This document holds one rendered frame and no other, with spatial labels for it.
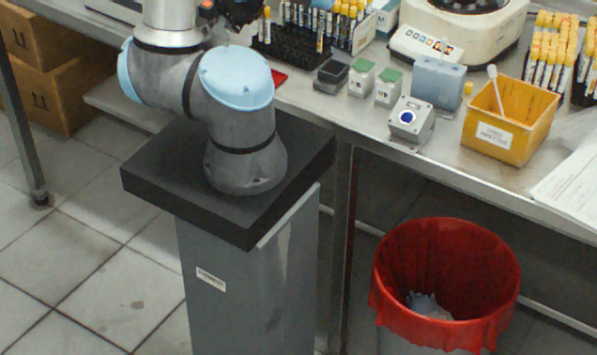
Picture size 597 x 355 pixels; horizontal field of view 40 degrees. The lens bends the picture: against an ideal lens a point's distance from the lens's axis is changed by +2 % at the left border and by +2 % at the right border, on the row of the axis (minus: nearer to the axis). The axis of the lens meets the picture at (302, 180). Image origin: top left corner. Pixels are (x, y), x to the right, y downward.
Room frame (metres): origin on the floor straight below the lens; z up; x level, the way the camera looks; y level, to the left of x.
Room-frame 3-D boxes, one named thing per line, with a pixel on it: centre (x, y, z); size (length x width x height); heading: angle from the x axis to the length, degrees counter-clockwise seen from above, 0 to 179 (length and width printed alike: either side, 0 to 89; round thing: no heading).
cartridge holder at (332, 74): (1.45, -0.06, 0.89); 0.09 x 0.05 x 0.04; 150
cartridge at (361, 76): (1.41, -0.12, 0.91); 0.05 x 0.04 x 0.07; 148
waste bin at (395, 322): (1.31, -0.35, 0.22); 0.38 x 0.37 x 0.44; 58
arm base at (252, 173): (1.09, 0.10, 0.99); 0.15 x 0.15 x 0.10
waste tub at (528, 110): (1.25, -0.40, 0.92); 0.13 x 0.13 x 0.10; 55
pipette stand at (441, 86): (1.37, -0.28, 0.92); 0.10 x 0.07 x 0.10; 64
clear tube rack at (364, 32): (1.64, -0.05, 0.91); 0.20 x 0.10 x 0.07; 58
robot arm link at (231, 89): (1.08, 0.11, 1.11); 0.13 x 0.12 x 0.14; 66
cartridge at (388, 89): (1.38, -0.18, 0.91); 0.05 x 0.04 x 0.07; 148
